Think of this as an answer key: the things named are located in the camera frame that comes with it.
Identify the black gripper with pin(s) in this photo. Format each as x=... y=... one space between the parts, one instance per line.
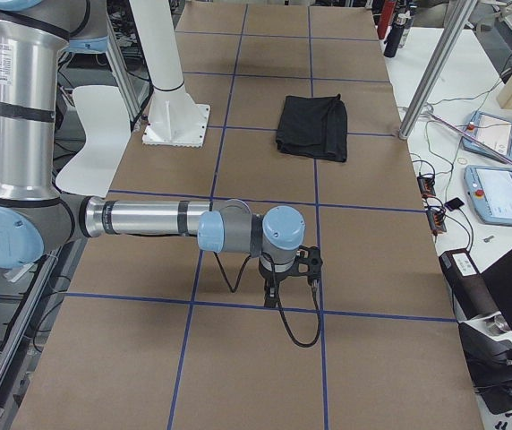
x=270 y=276

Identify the black graphic t-shirt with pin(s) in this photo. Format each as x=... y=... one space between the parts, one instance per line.
x=314 y=128

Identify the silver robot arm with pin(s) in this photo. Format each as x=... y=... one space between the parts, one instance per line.
x=41 y=210

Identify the orange black usb hub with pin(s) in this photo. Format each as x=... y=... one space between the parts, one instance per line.
x=426 y=186

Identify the white plastic chair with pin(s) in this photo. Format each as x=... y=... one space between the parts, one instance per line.
x=106 y=124

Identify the near blue teach pendant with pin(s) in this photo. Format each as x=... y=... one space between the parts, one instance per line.
x=490 y=193

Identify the blue teach pendant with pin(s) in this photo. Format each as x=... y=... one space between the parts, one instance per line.
x=490 y=193
x=494 y=132

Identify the far blue teach pendant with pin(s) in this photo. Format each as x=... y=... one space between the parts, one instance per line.
x=494 y=132

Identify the black water bottle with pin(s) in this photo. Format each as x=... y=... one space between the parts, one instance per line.
x=395 y=35

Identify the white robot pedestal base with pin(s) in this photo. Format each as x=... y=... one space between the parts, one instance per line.
x=174 y=118

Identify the aluminium frame post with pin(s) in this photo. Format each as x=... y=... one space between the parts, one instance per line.
x=439 y=57

